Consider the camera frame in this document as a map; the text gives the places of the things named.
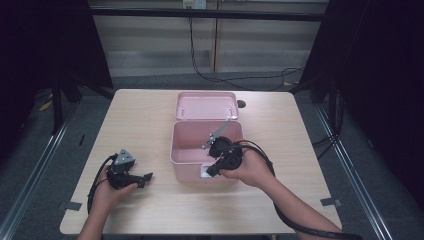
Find dark curtain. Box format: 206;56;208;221
298;0;424;203
0;0;114;164

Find person's right hand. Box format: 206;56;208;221
218;139;277;189

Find black metal stand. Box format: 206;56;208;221
50;76;65;136

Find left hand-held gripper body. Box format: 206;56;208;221
106;148;137;190

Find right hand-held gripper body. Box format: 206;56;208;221
201;118;244;171

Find metal floor rail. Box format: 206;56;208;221
0;103;80;240
314;104;395;240

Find black horizontal bar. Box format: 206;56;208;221
89;8;327;23

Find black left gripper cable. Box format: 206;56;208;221
86;154;118;215

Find black wall cable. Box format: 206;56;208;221
188;16;305;92

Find yellow floor scrap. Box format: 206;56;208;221
38;99;54;113

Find pink storage box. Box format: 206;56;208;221
169;91;244;184

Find person's left hand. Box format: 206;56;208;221
89;164;139;215

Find white wall outlet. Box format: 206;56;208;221
182;0;208;10

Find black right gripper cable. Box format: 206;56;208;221
229;139;365;240

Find black floor cables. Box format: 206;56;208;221
311;89;345;160

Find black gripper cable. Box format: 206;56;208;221
86;154;118;215
229;139;365;240

